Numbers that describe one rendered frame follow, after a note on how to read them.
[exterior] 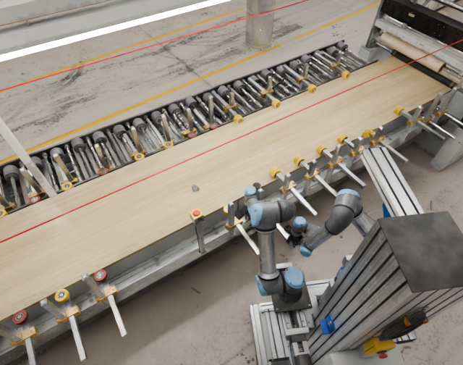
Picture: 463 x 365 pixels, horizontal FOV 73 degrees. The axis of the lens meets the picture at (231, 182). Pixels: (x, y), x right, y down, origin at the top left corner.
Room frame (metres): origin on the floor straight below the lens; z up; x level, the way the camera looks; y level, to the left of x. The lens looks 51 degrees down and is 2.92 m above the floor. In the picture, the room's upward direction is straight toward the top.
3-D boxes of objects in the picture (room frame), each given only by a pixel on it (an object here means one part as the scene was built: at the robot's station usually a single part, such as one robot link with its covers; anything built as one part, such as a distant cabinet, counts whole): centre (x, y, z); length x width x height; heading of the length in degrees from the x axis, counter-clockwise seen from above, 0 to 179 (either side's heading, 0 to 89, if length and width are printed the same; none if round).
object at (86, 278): (0.72, 0.86, 0.92); 0.03 x 0.03 x 0.48; 31
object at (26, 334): (0.47, 1.27, 0.84); 0.13 x 0.06 x 0.05; 121
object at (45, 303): (0.59, 1.07, 0.87); 0.03 x 0.03 x 0.48; 31
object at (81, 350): (0.53, 0.99, 0.82); 0.43 x 0.03 x 0.04; 31
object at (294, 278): (0.67, -0.33, 1.21); 0.13 x 0.12 x 0.14; 99
